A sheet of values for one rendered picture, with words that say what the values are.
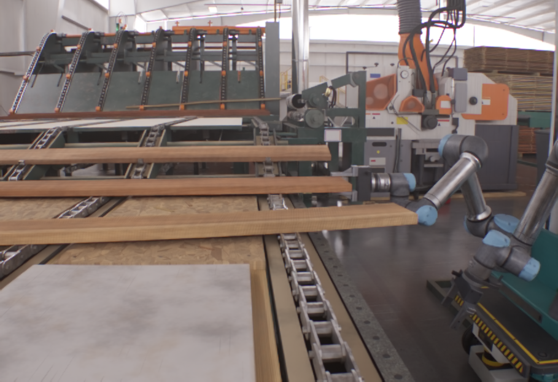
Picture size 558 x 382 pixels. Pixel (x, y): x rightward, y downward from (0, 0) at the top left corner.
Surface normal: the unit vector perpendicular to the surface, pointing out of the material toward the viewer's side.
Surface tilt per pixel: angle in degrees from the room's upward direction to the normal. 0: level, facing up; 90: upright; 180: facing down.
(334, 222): 90
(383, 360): 0
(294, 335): 0
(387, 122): 90
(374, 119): 90
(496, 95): 90
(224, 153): 22
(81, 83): 46
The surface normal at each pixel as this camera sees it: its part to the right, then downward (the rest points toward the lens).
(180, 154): 0.03, -0.86
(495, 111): 0.08, 0.15
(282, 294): 0.00, -0.99
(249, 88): 0.06, -0.57
